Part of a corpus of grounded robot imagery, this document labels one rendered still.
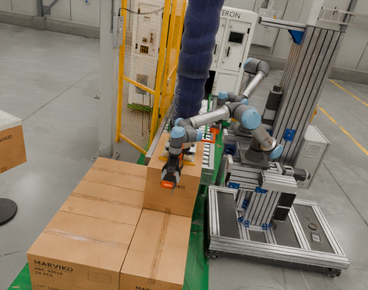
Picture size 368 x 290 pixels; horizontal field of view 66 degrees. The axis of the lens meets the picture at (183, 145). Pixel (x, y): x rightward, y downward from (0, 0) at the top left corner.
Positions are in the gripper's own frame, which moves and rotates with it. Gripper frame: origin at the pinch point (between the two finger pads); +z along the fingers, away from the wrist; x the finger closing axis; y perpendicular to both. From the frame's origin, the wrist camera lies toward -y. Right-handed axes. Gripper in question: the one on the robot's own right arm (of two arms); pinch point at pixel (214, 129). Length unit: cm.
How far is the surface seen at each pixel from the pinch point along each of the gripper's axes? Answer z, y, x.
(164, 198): 39, 60, -30
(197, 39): -77, 41, -26
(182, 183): 21, 60, -18
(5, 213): 105, 49, -177
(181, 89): -42, 38, -32
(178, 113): -25, 39, -31
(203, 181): 63, -7, 2
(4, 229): 108, 65, -167
